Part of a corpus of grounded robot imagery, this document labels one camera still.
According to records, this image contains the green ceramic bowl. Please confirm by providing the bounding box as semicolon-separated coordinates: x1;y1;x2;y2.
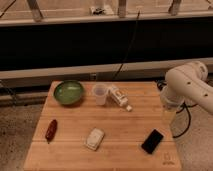
53;80;84;105

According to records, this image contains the black smartphone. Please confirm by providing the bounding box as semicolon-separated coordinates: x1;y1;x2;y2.
141;129;164;154

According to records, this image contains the red brown chili pepper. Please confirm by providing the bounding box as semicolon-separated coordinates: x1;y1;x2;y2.
45;120;57;142

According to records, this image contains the white plastic bottle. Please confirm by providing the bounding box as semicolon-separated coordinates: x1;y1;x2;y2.
109;85;132;112

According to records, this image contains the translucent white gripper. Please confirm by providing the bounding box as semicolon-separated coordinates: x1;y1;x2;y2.
159;87;184;125

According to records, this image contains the wooden cutting board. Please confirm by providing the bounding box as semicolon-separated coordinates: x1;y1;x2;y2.
24;82;181;171

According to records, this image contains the black hanging cable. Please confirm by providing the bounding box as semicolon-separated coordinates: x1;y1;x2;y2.
111;9;141;81

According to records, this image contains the translucent white cup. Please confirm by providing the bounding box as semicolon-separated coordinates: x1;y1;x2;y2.
92;84;108;106

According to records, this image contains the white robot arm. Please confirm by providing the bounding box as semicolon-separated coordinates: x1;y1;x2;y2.
160;61;213;125

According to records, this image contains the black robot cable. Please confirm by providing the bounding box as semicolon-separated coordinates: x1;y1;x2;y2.
171;101;198;139

